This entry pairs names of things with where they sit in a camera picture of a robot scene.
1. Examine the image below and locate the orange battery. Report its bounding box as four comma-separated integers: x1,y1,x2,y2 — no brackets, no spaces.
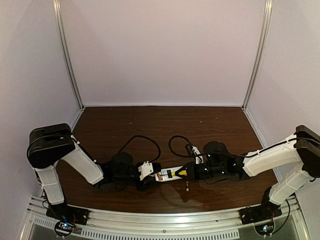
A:
156,174,164,182

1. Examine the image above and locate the white remote control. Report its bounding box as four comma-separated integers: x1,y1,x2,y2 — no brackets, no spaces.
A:
154,166,188,182

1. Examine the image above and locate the black battery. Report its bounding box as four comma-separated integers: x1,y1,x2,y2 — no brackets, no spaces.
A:
185,181,190,192

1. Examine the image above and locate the yellow handled screwdriver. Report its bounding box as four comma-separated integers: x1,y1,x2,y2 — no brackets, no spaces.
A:
167,170,187,176

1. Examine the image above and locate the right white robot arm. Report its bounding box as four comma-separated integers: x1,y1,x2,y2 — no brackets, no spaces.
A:
171,125,320,211

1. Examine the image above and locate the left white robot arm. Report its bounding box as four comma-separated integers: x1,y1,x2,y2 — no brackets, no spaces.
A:
26,123,161,206

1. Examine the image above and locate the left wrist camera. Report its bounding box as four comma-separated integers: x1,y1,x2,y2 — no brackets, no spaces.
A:
138,161,162,181

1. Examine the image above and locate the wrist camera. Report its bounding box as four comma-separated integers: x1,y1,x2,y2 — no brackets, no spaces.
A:
185,144,204,165
138,161,162,181

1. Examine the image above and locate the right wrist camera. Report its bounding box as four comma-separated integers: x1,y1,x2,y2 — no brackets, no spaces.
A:
185,144,204,165

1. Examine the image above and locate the right black camera cable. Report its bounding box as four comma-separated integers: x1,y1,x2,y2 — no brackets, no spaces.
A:
168,135,201,159

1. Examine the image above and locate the black camera cable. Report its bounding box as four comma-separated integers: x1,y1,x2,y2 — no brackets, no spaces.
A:
168,135,201,159
117,135,162,166

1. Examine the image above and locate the left black camera cable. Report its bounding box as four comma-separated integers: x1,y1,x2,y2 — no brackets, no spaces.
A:
117,135,162,166

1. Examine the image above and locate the front aluminium rail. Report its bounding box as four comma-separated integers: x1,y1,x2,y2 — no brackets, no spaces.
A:
17,196,310,240

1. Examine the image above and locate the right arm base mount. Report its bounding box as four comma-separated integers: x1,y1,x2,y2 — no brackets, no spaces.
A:
239,205,282,237

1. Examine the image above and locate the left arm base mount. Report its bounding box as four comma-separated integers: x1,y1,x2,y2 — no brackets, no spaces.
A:
46,205,90,239

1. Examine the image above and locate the right aluminium frame post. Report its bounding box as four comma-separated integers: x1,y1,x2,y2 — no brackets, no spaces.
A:
242,0,273,111

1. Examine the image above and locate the aluminium frame post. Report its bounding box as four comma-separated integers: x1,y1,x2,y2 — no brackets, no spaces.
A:
52,0,84,110
242,0,273,111

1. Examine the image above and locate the left aluminium frame post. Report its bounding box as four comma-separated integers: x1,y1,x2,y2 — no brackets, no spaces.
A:
52,0,84,110

